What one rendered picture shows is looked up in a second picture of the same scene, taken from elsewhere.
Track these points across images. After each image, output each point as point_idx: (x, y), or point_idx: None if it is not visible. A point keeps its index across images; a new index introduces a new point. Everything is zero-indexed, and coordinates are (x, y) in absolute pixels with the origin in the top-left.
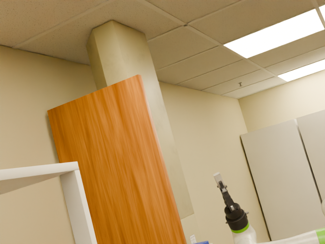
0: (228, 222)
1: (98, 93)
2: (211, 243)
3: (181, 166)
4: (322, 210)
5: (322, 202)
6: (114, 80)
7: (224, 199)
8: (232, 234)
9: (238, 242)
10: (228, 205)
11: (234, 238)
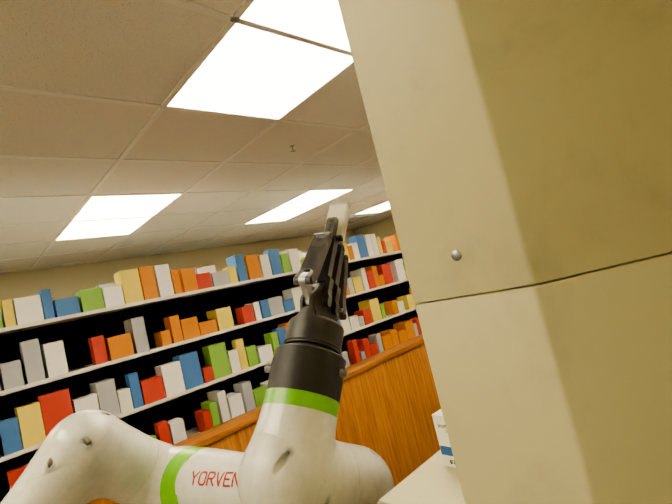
0: (344, 368)
1: None
2: (438, 411)
3: (355, 68)
4: (114, 444)
5: (101, 423)
6: None
7: (336, 284)
8: (332, 438)
9: (348, 445)
10: (345, 302)
11: (338, 451)
